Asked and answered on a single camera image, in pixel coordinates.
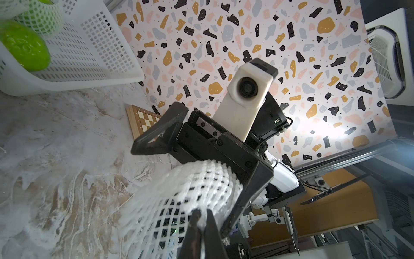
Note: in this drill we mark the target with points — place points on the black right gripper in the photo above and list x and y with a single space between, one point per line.
200 138

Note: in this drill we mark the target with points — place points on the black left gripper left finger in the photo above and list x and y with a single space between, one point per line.
191 245

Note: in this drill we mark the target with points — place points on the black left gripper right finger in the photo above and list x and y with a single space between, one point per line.
214 248

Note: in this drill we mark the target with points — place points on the white foam net sleeve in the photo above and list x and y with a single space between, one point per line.
11 8
155 219

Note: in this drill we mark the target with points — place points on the green custard apple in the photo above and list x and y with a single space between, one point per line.
43 17
25 45

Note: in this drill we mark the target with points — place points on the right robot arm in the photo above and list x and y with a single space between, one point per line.
269 124

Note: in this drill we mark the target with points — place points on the wooden chessboard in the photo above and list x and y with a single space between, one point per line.
140 120

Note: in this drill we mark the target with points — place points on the white plastic basket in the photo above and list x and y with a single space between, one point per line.
89 51

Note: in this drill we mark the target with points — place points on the white ceiling air conditioner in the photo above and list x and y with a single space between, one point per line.
389 40

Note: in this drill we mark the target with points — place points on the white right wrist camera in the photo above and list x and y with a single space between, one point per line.
245 96

